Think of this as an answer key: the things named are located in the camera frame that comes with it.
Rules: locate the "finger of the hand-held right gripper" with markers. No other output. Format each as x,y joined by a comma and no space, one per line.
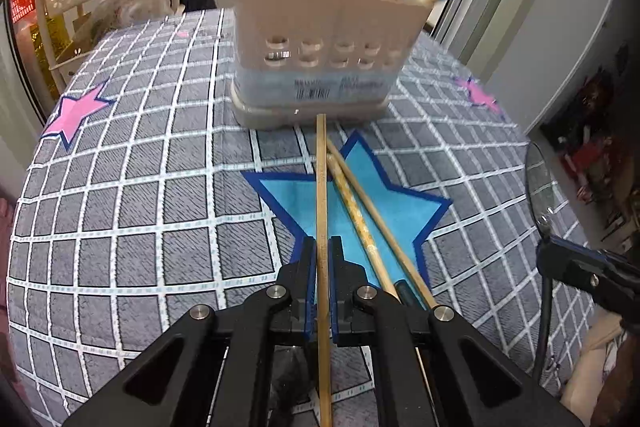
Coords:
575,248
575,269

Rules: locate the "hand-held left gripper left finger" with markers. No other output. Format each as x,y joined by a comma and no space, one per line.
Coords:
310,287

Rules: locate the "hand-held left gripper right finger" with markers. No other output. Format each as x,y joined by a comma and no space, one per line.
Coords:
336,287

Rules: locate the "wooden chopstick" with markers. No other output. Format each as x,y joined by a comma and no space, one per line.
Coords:
321,187
380,227
357,217

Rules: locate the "beige plastic utensil holder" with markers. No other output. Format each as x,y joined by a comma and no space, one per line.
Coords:
320,7

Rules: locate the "person's right hand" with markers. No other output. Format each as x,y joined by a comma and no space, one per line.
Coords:
625,367

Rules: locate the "grey checked star tablecloth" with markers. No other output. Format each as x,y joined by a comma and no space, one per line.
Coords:
150,207

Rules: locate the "red plastic basket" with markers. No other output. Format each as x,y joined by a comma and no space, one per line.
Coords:
22,7

